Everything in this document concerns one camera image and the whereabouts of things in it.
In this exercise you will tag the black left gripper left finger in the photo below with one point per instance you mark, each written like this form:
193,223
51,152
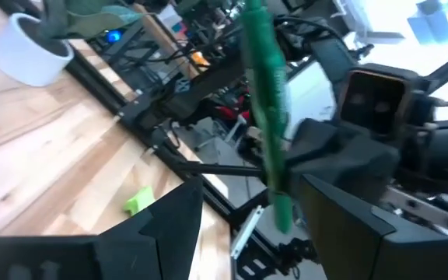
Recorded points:
150,249

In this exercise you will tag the silver aluminium rail piece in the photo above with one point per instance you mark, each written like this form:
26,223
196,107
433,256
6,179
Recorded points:
247,231

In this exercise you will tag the artificial plant in white pot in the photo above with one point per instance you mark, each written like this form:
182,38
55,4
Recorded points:
25,58

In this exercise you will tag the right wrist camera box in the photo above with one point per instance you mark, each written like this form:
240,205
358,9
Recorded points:
375,103

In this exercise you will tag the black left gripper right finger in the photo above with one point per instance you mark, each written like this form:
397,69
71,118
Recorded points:
348,241

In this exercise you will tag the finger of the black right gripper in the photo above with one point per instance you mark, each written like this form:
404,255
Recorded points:
317,130
348,167

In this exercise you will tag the green sticky note pad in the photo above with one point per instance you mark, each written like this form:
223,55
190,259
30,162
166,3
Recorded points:
140,200

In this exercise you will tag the green pen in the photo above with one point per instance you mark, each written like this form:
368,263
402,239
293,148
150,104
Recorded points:
266,97

